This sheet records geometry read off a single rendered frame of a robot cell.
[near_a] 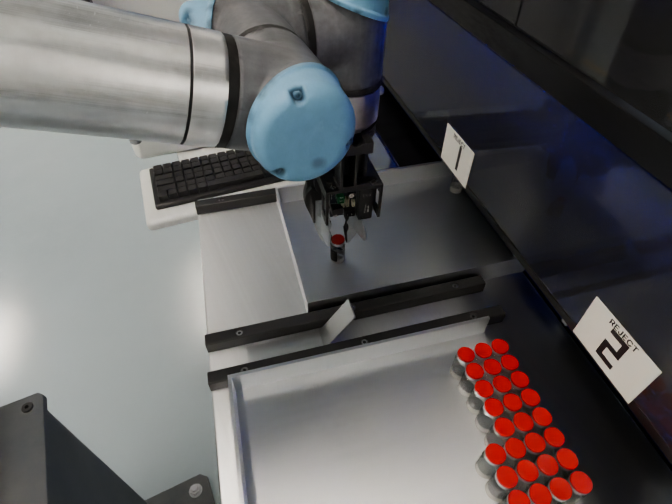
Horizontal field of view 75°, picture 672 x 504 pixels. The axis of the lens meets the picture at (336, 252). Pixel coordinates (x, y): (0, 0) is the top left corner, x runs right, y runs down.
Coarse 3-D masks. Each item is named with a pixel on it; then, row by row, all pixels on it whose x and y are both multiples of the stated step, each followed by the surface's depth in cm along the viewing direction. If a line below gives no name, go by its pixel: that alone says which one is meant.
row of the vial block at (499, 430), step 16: (464, 352) 53; (464, 368) 53; (480, 368) 51; (464, 384) 52; (480, 384) 50; (480, 400) 50; (496, 400) 49; (480, 416) 49; (496, 416) 48; (496, 432) 47; (512, 432) 46; (512, 448) 45; (512, 464) 46; (528, 464) 44; (528, 480) 43; (528, 496) 43; (544, 496) 42
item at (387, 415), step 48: (432, 336) 57; (480, 336) 60; (240, 384) 54; (288, 384) 55; (336, 384) 55; (384, 384) 55; (432, 384) 55; (240, 432) 51; (288, 432) 51; (336, 432) 51; (384, 432) 51; (432, 432) 51; (480, 432) 51; (240, 480) 44; (288, 480) 47; (336, 480) 47; (384, 480) 47; (432, 480) 47; (480, 480) 47
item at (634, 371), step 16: (592, 304) 44; (592, 320) 44; (608, 320) 42; (592, 336) 45; (608, 336) 43; (624, 336) 41; (592, 352) 45; (608, 352) 43; (640, 352) 39; (608, 368) 43; (624, 368) 41; (640, 368) 40; (656, 368) 38; (624, 384) 42; (640, 384) 40
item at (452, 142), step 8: (448, 128) 66; (448, 136) 67; (456, 136) 64; (448, 144) 67; (456, 144) 65; (464, 144) 62; (448, 152) 67; (456, 152) 65; (464, 152) 63; (472, 152) 61; (448, 160) 68; (456, 160) 66; (464, 160) 63; (472, 160) 61; (464, 168) 64; (456, 176) 66; (464, 176) 64; (464, 184) 65
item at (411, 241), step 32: (288, 192) 78; (384, 192) 81; (416, 192) 81; (448, 192) 81; (288, 224) 75; (384, 224) 75; (416, 224) 75; (448, 224) 75; (480, 224) 75; (320, 256) 70; (352, 256) 70; (384, 256) 70; (416, 256) 70; (448, 256) 70; (480, 256) 70; (512, 256) 70; (320, 288) 66; (352, 288) 66; (384, 288) 62; (416, 288) 64
